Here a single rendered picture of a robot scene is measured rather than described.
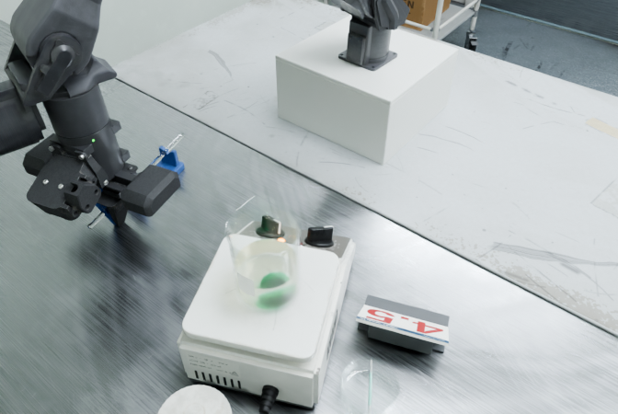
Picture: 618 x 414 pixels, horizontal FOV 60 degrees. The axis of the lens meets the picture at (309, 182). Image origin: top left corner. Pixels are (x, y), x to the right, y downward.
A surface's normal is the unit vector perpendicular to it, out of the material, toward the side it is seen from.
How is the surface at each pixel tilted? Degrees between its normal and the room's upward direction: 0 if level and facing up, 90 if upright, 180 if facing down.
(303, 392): 90
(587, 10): 90
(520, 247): 0
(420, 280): 0
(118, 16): 90
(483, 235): 0
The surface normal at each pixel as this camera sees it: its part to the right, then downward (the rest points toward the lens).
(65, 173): -0.17, -0.46
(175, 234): 0.00, -0.75
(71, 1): 0.77, 0.05
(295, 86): -0.62, 0.52
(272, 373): -0.24, 0.65
